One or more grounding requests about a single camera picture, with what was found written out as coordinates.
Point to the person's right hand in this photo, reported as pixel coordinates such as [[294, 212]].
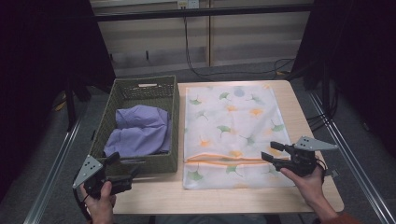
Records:
[[311, 186]]

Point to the black metal stand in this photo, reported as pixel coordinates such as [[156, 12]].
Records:
[[71, 105]]

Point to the dark curtain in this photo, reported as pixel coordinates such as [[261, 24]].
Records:
[[364, 62], [37, 77]]

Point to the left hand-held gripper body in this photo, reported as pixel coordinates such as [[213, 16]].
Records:
[[88, 168]]

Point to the grey tape marker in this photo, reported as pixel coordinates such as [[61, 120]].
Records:
[[332, 173]]

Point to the black horizontal bar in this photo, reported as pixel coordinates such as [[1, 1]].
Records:
[[202, 12]]

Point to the green woven basket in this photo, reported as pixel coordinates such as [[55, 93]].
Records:
[[106, 130]]

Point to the white leaf-print laundry bag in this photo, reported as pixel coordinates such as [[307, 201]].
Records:
[[233, 124]]

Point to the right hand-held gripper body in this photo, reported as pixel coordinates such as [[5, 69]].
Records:
[[303, 162]]

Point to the white power outlet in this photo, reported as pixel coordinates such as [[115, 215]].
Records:
[[188, 3]]

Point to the person's left hand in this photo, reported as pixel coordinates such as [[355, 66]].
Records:
[[99, 210]]

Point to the metal floor rail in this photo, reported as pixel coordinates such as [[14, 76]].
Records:
[[351, 161], [53, 174]]

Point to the purple cloth garment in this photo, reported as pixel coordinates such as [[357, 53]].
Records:
[[140, 130]]

